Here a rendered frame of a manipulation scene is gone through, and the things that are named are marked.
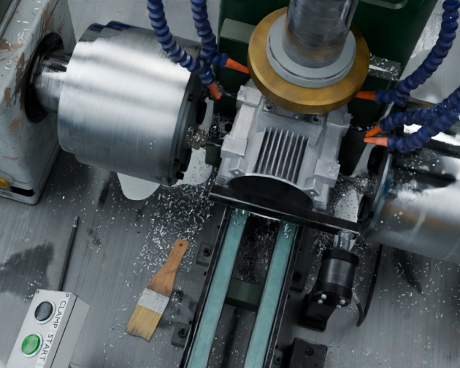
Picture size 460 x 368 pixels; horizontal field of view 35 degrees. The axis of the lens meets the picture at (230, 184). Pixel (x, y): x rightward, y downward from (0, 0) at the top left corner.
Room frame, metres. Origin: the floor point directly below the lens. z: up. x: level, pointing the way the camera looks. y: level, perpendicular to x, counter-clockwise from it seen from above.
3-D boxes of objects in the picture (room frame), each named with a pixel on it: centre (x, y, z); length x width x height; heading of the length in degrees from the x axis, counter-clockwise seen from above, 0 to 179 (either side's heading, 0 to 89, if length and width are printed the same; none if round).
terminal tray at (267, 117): (0.66, -0.09, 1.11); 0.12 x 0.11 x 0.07; 173
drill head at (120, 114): (0.66, 0.22, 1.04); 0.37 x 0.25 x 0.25; 83
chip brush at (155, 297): (0.41, 0.10, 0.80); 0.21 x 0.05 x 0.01; 165
